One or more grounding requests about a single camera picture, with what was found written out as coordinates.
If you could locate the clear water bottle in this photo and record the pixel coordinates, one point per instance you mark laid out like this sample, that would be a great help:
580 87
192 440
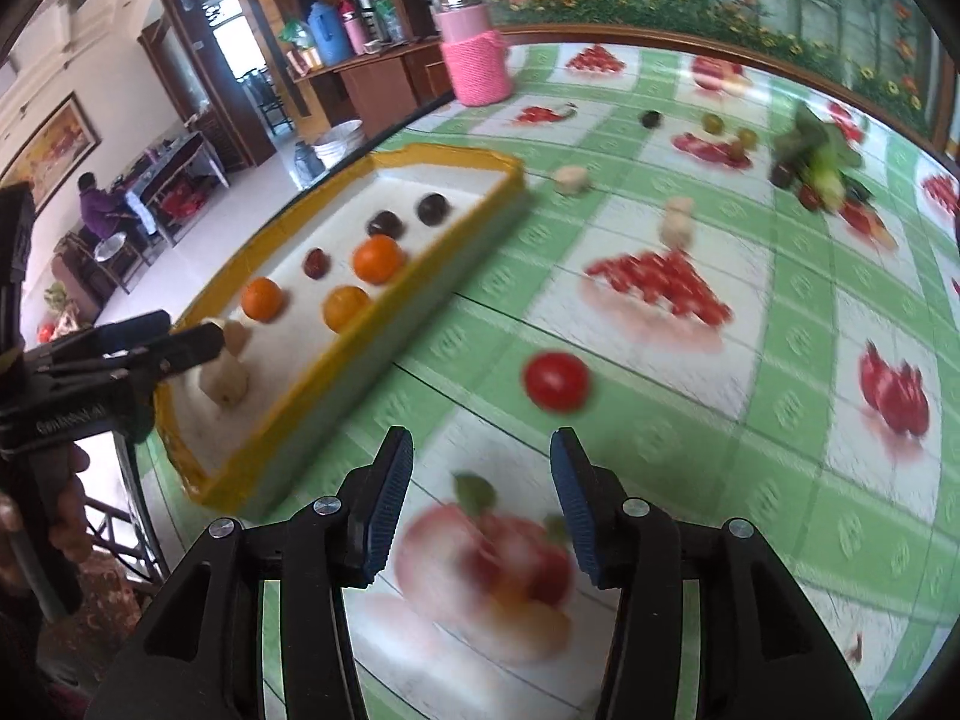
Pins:
304 165

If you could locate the wooden sideboard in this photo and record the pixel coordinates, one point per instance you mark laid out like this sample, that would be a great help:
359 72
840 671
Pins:
382 82

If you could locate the jar with pink knitted cover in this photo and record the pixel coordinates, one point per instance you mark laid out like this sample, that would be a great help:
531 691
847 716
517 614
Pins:
474 60

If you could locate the green printed tablecloth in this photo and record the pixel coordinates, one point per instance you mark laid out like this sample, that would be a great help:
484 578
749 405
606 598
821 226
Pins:
787 315

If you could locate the large red jujube date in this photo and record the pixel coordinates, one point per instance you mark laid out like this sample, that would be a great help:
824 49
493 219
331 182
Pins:
316 262

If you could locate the small red jujube date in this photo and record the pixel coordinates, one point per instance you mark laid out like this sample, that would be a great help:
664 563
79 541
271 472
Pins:
810 196

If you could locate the green grape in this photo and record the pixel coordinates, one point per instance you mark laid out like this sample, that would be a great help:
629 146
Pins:
746 136
712 121

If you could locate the large beige yam chunk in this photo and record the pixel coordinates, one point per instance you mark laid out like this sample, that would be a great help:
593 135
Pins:
223 381

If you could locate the dining table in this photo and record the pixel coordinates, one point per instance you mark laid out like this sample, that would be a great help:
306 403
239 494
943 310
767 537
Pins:
176 169

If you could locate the small beige yam chunk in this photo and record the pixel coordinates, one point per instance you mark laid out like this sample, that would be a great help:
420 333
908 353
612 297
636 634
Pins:
677 232
570 180
681 207

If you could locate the person's left hand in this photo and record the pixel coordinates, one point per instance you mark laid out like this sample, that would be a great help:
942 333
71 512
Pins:
71 506

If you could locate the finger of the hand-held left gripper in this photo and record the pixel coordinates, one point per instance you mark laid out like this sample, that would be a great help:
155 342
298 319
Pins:
176 354
124 334

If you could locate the blue plastic jug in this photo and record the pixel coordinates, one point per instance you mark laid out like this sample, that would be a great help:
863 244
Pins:
328 34

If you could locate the white tray with yellow rim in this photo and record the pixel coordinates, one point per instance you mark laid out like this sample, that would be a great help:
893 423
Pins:
450 187

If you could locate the black thermos flask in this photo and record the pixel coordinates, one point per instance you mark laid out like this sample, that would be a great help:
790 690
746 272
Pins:
367 11

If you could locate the large orange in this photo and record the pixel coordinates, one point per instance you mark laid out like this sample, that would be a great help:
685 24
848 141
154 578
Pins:
379 259

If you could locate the dark purple plum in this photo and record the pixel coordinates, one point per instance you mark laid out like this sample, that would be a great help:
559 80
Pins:
781 176
650 118
433 208

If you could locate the brown round fruit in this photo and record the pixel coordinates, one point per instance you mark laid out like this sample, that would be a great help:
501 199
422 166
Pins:
739 154

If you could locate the green plastic bag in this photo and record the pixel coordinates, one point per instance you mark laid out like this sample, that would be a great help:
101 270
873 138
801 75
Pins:
292 34

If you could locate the red tomato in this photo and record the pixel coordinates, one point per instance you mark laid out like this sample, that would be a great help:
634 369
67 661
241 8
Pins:
555 381

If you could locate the pink thermos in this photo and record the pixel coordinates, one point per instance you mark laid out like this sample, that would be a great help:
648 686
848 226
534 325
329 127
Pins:
352 31

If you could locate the framed wall painting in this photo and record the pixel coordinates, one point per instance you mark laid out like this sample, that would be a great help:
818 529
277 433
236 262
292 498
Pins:
49 142

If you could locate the dark wooden chair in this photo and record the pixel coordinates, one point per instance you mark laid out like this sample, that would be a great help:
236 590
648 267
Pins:
270 101

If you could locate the artificial flower border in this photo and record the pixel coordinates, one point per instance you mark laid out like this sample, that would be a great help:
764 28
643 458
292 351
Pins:
675 7

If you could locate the green bottle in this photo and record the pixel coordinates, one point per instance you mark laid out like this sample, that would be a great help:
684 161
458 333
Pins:
388 16

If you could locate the stack of white bowls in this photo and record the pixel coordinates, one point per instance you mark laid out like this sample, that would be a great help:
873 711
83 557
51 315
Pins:
337 139

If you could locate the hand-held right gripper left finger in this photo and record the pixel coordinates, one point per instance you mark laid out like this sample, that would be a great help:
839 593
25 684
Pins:
386 510

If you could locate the dark green plum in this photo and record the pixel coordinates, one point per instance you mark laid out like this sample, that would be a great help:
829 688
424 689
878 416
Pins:
385 223

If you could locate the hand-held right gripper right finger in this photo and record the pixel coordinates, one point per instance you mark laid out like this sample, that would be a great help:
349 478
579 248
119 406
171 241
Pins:
574 510

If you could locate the green bok choy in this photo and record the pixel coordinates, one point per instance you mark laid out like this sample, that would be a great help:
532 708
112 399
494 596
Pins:
821 154

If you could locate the small orange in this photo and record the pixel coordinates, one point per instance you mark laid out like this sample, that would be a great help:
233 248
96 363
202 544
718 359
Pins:
345 307
262 298

